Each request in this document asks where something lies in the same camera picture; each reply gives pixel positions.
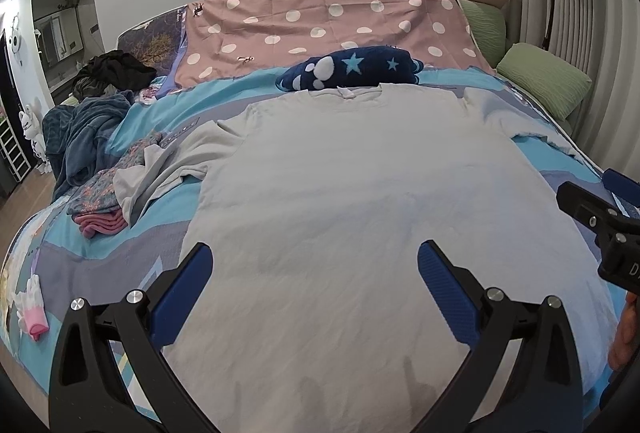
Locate light grey t-shirt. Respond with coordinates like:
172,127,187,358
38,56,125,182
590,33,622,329
115,84,616,432

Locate black clothing pile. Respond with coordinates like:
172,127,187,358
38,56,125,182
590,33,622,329
72,50,157,102

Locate person's right hand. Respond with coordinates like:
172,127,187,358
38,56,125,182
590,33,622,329
608,292,639,371

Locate pink white small sock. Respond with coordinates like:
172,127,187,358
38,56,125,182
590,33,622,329
14,274,49,341

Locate near green pillow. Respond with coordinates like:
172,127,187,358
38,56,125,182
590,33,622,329
496,42,592,120

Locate green pillow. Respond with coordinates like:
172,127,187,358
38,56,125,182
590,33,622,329
460,0,506,68
496,42,592,120

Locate blue grey bed cover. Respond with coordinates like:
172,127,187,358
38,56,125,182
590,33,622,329
0,65,632,423

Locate grey curtain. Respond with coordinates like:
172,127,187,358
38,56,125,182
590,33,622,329
508,0,639,179

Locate floral folded garment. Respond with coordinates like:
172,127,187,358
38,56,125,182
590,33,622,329
67,131,164,217

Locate far green pillow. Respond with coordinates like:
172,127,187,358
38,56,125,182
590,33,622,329
460,0,506,68

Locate dark blue fleece blanket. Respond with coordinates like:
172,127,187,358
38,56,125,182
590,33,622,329
42,91,134,201

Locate white bear figure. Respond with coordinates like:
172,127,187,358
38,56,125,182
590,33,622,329
20,105,51,174

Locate navy star paw blanket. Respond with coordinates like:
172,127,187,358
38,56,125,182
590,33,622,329
276,45,424,92

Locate dark patterned pillow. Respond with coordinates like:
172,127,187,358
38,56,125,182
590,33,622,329
116,6,186,76

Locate pink polka dot sheet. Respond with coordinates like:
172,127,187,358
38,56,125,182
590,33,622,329
176,0,490,89

